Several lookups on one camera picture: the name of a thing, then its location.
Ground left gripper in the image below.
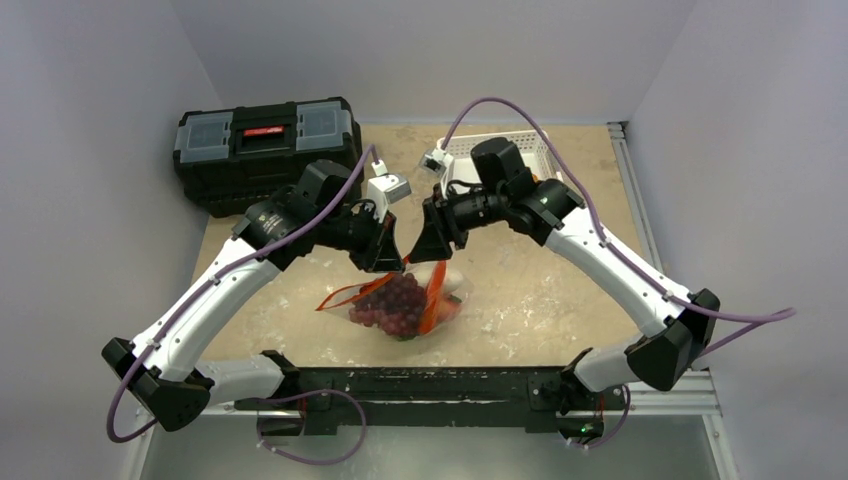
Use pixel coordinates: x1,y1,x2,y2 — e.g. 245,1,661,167
315,201,405,272

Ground white radish with leaves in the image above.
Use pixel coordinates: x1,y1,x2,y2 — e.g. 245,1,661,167
441,267,471,302

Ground dark red grapes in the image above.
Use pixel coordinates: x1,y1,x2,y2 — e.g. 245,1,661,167
348,273,426,340

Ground clear zip top bag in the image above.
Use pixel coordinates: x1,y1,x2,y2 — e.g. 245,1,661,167
316,260,473,341

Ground orange carrot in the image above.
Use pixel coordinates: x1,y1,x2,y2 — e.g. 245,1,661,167
415,260,447,335

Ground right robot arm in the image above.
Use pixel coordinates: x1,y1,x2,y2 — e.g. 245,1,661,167
409,137,720,407

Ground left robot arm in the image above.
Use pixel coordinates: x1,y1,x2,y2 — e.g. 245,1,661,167
102,160,411,432

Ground white plastic basket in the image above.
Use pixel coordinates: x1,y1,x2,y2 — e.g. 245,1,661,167
439,130,564,191

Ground black toolbox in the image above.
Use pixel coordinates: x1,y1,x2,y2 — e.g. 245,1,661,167
172,97,363,218

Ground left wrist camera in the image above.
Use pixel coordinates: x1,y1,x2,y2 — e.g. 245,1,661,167
365,160,412,221

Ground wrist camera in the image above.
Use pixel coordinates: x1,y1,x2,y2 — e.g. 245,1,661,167
419,147,457,198
365,160,412,221

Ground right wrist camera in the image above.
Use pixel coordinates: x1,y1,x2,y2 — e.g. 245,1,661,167
419,147,457,198

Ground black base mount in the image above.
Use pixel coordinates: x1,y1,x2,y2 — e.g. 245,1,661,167
235,366,625,439

